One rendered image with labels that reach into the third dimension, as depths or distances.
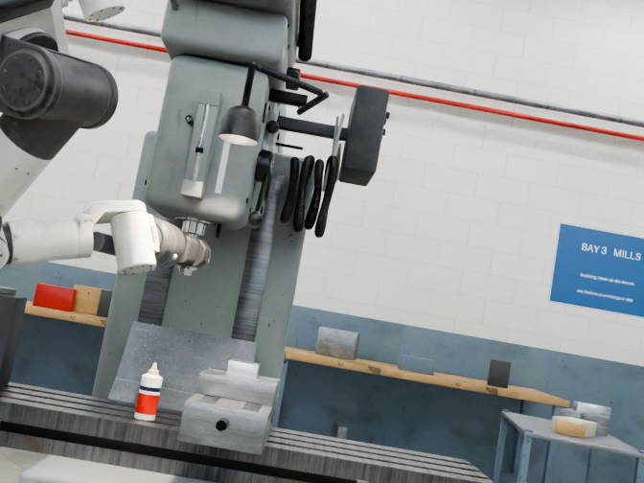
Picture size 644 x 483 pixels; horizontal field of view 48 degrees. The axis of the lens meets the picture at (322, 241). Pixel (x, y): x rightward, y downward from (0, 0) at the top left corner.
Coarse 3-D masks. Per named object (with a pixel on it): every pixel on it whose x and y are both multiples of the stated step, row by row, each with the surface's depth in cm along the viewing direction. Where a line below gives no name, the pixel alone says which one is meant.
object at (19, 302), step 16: (0, 288) 146; (0, 304) 144; (16, 304) 145; (0, 320) 143; (16, 320) 149; (0, 336) 143; (16, 336) 152; (0, 352) 143; (0, 368) 143; (0, 384) 145
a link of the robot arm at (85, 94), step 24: (72, 72) 96; (96, 72) 102; (72, 96) 96; (96, 96) 100; (0, 120) 100; (24, 120) 98; (48, 120) 97; (72, 120) 100; (96, 120) 104; (24, 144) 99; (48, 144) 100
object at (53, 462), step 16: (48, 464) 126; (64, 464) 128; (80, 464) 130; (96, 464) 132; (32, 480) 119; (48, 480) 120; (64, 480) 120; (80, 480) 120; (96, 480) 121; (112, 480) 123; (128, 480) 125; (144, 480) 127; (160, 480) 129; (176, 480) 130; (192, 480) 132
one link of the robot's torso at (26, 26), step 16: (0, 0) 94; (16, 0) 95; (32, 0) 96; (48, 0) 99; (64, 0) 112; (0, 16) 96; (16, 16) 97; (32, 16) 99; (48, 16) 100; (0, 32) 98; (16, 32) 99; (32, 32) 100; (48, 32) 103; (64, 32) 107; (48, 48) 103; (64, 48) 109
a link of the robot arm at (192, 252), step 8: (176, 232) 135; (176, 240) 134; (184, 240) 137; (192, 240) 140; (200, 240) 143; (176, 248) 134; (184, 248) 137; (192, 248) 140; (200, 248) 142; (208, 248) 144; (176, 256) 135; (184, 256) 139; (192, 256) 141; (200, 256) 142; (208, 256) 144; (160, 264) 134; (168, 264) 136; (184, 264) 143; (192, 264) 142; (200, 264) 143
